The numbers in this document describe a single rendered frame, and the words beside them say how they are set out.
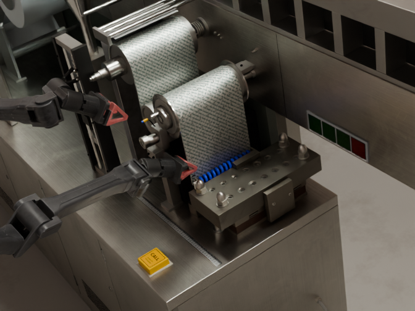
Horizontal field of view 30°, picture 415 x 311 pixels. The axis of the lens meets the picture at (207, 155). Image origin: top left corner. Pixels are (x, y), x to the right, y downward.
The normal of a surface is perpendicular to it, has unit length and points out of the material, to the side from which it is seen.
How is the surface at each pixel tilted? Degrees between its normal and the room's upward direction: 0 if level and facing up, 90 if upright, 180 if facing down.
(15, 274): 0
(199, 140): 90
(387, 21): 90
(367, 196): 0
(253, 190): 0
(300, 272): 90
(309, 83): 90
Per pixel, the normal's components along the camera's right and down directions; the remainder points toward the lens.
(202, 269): -0.16, -0.80
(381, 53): -0.80, 0.44
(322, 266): 0.57, 0.40
